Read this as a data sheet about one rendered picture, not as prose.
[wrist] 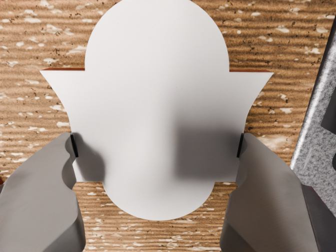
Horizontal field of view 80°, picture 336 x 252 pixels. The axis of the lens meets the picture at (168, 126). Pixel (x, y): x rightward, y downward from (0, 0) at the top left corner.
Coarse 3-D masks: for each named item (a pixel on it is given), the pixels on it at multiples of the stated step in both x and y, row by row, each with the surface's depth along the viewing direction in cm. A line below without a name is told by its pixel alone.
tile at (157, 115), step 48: (144, 0) 9; (96, 48) 10; (144, 48) 10; (192, 48) 10; (96, 96) 11; (144, 96) 11; (192, 96) 11; (240, 96) 11; (96, 144) 12; (144, 144) 12; (192, 144) 13; (144, 192) 14; (192, 192) 14
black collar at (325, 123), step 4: (332, 96) 15; (332, 100) 15; (328, 104) 15; (332, 104) 14; (328, 108) 15; (332, 108) 14; (328, 112) 15; (332, 112) 14; (324, 116) 15; (328, 116) 15; (332, 116) 14; (324, 120) 15; (328, 120) 15; (332, 120) 14; (320, 124) 16; (324, 124) 15; (328, 124) 15; (332, 124) 14; (328, 128) 15; (332, 128) 14; (332, 132) 14
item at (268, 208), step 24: (240, 144) 12; (264, 144) 10; (240, 168) 10; (264, 168) 9; (288, 168) 9; (240, 192) 8; (264, 192) 8; (288, 192) 8; (240, 216) 7; (264, 216) 7; (288, 216) 7; (240, 240) 6; (264, 240) 6; (288, 240) 6; (312, 240) 6
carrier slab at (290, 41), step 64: (0, 0) 10; (64, 0) 10; (192, 0) 10; (256, 0) 10; (320, 0) 10; (0, 64) 12; (64, 64) 12; (256, 64) 12; (0, 128) 13; (64, 128) 13; (256, 128) 13
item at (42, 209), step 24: (48, 144) 10; (72, 144) 11; (24, 168) 9; (48, 168) 9; (72, 168) 10; (24, 192) 7; (48, 192) 7; (72, 192) 7; (0, 216) 7; (24, 216) 7; (48, 216) 7; (72, 216) 7; (0, 240) 6; (24, 240) 6; (48, 240) 6; (72, 240) 7
